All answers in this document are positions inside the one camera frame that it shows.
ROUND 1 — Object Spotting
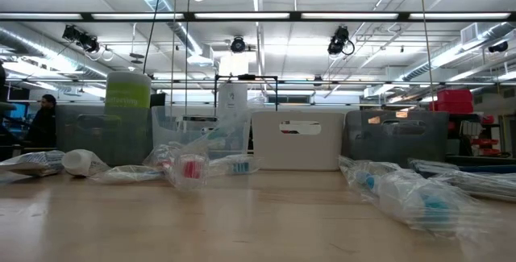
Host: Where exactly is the green white wipes canister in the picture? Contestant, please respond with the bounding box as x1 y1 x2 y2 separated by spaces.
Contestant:
104 71 153 112

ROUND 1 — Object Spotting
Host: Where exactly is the clear plastic bin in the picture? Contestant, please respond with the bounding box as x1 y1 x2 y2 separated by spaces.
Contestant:
151 105 253 161

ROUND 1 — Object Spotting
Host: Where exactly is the white bottle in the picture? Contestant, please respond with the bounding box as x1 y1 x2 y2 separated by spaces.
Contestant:
60 148 110 178

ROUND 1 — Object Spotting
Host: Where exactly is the red white bagged toothbrush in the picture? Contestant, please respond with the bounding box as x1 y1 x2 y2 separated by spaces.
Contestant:
143 143 211 193

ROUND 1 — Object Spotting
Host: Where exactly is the person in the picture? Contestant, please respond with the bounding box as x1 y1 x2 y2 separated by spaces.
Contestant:
24 94 58 149

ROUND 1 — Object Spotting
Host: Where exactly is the black ceiling spotlight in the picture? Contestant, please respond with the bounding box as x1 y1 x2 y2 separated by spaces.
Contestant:
230 35 248 54
487 40 510 53
61 23 101 54
327 25 356 57

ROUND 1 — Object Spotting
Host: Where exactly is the black background stand frame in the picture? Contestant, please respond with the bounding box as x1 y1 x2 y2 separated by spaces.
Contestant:
213 74 280 113

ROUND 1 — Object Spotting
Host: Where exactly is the small black box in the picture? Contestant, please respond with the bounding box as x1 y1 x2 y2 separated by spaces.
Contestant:
149 92 167 108

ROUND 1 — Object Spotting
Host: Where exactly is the smoked grey plastic bin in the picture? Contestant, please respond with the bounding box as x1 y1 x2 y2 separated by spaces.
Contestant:
55 103 155 168
341 110 451 169

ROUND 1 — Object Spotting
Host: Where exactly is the black aluminium rig frame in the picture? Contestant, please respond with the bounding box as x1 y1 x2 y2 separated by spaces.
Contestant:
445 155 516 167

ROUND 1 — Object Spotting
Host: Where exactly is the teal white bagged toothbrush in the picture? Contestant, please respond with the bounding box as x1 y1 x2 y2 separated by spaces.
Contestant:
199 107 254 152

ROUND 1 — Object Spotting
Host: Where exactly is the shelf rack with red bins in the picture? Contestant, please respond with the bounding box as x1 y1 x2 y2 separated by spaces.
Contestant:
447 112 516 158

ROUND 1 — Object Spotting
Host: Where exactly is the small white toothpaste tube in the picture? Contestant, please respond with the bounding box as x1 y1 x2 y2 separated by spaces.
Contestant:
0 150 65 178

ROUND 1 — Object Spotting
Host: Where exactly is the blue lit monitor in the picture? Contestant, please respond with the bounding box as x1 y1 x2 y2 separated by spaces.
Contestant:
7 102 29 121

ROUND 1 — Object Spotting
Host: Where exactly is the red plastic storage bin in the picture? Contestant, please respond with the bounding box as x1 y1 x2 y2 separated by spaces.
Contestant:
428 88 475 114

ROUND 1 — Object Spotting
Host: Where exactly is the white plastic bin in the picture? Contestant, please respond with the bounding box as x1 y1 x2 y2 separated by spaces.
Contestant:
250 110 346 172

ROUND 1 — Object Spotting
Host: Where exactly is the black ceiling light bar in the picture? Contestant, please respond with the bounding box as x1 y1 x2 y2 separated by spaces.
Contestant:
0 10 516 23

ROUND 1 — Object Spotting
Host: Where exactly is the white background cylinder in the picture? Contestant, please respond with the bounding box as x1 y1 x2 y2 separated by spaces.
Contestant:
217 82 249 110

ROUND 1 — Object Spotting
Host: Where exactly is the thin hanging cord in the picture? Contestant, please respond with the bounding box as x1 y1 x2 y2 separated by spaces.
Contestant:
418 0 436 102
184 0 192 117
169 0 178 106

